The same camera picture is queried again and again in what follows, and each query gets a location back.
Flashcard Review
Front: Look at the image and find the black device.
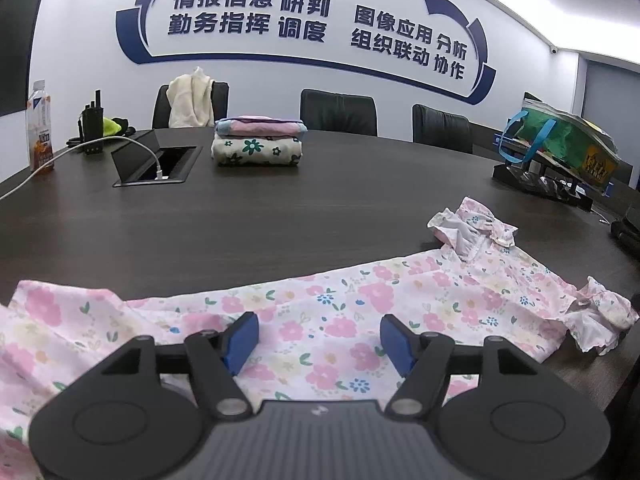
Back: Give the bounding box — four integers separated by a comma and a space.
609, 204, 640, 254

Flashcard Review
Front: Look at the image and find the pink floral ruffled garment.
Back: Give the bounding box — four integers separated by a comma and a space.
0, 196, 640, 480

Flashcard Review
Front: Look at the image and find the black tray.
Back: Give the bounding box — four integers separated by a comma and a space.
492, 159, 594, 212

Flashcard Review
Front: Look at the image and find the black table socket box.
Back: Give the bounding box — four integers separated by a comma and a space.
111, 129, 204, 189

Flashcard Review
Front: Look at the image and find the folded pink garment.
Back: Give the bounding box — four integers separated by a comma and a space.
214, 116, 309, 139

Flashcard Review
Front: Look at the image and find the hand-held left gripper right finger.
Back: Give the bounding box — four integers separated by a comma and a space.
379, 313, 539, 416

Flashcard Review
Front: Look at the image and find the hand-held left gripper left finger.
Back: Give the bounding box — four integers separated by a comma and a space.
102, 311, 261, 419

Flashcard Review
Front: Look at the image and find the orange drink bottle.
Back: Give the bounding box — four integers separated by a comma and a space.
25, 80, 55, 175

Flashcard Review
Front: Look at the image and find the white charging cable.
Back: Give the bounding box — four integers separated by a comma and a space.
0, 136, 164, 202

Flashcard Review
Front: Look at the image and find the cream jacket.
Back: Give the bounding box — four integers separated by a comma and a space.
166, 67, 215, 129

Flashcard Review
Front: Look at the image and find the green bag with blue handles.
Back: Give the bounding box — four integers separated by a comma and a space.
498, 97, 622, 194

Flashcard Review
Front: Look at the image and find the blue wall lettering sign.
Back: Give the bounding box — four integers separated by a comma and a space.
115, 0, 499, 106

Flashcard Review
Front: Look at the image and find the black walkie-talkie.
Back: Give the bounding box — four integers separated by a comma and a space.
77, 89, 105, 154

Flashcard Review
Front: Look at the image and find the black office chair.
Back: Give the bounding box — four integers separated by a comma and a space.
300, 89, 378, 137
151, 81, 230, 130
412, 104, 474, 155

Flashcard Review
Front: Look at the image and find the neon yellow cloth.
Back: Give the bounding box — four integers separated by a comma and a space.
102, 116, 132, 137

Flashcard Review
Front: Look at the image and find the folded white green-flowered garment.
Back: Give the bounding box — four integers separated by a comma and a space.
210, 134, 304, 168

